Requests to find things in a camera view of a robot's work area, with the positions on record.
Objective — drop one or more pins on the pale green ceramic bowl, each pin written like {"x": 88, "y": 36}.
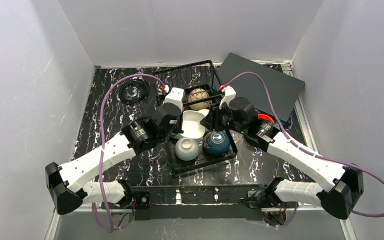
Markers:
{"x": 178, "y": 136}

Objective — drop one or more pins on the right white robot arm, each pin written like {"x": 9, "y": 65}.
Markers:
{"x": 335, "y": 187}

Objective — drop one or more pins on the beige ceramic bowl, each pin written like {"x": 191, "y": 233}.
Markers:
{"x": 195, "y": 95}

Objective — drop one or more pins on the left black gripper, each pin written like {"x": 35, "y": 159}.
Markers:
{"x": 174, "y": 120}

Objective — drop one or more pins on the dark blue glazed bowl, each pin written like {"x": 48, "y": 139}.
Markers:
{"x": 216, "y": 143}

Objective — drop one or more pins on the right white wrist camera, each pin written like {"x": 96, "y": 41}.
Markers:
{"x": 228, "y": 94}

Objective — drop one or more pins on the white ribbed ceramic bowl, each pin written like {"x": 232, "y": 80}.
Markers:
{"x": 191, "y": 124}

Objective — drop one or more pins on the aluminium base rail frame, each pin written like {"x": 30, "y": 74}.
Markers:
{"x": 209, "y": 212}

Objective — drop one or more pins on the black wire dish rack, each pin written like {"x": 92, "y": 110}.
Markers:
{"x": 198, "y": 75}

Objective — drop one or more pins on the glossy orange plastic bowl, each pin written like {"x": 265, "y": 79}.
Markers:
{"x": 265, "y": 117}

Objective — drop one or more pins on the green lined ceramic bowl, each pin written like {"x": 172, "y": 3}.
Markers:
{"x": 186, "y": 149}

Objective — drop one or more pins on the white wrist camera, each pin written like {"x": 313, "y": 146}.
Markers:
{"x": 175, "y": 97}
{"x": 228, "y": 94}

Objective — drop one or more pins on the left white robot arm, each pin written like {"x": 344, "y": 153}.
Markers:
{"x": 70, "y": 184}

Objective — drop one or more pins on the grey teal network switch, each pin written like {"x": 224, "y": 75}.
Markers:
{"x": 283, "y": 89}

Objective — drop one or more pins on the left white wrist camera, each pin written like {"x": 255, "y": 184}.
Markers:
{"x": 175, "y": 97}

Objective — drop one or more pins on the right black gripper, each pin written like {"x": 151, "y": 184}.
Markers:
{"x": 216, "y": 117}

